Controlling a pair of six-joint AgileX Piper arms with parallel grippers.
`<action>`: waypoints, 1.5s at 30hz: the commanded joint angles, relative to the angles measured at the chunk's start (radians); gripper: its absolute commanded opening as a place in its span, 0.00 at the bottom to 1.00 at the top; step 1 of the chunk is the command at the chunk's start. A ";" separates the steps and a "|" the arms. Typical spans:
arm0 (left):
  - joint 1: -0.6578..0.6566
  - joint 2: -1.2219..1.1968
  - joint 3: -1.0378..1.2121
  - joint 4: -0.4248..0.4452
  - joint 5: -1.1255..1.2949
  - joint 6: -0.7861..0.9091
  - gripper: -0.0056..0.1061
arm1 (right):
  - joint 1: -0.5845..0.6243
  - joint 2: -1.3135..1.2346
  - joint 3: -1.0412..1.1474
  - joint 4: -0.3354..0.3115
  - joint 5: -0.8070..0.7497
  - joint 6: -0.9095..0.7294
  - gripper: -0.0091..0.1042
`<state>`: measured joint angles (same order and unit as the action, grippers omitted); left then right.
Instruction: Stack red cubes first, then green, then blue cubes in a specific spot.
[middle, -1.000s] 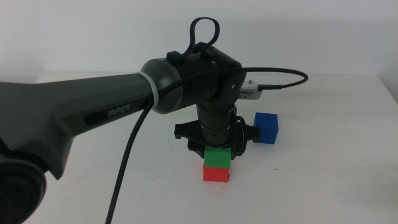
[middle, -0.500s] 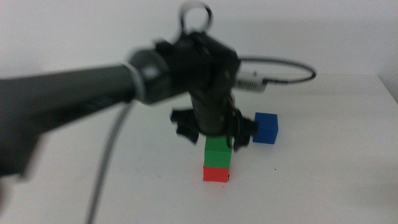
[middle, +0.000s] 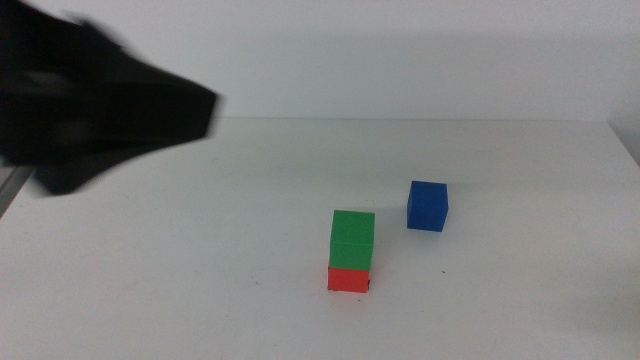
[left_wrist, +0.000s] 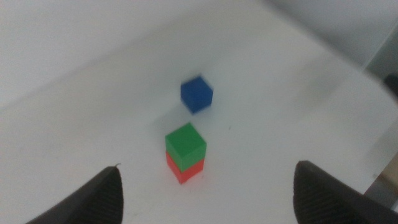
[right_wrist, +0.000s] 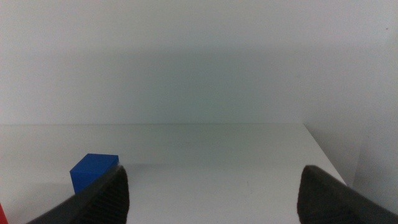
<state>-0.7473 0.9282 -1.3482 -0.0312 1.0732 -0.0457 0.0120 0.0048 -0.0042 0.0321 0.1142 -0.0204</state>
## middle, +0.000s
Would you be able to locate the green cube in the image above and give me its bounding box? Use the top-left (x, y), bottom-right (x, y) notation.
top-left (329, 209), bottom-right (376, 272)

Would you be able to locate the blue cube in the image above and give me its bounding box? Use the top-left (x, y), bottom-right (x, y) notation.
top-left (406, 180), bottom-right (449, 233)

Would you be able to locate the red cube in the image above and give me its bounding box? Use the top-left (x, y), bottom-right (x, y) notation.
top-left (327, 266), bottom-right (371, 294)

